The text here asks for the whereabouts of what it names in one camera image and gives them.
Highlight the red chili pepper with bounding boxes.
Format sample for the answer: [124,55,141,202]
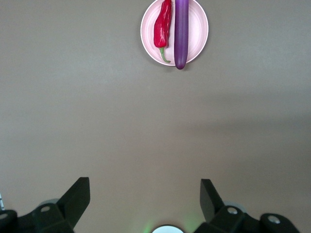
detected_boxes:
[154,0,173,64]

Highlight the brown table cloth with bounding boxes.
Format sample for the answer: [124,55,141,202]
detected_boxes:
[0,0,311,233]

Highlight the pink round plate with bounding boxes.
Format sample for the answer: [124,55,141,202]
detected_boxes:
[140,0,209,66]

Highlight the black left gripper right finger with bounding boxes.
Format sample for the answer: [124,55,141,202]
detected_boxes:
[194,179,263,233]

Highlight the long purple eggplant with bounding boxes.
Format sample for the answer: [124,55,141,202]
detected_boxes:
[173,0,190,70]

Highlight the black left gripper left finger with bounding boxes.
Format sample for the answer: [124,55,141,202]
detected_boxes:
[17,177,91,233]

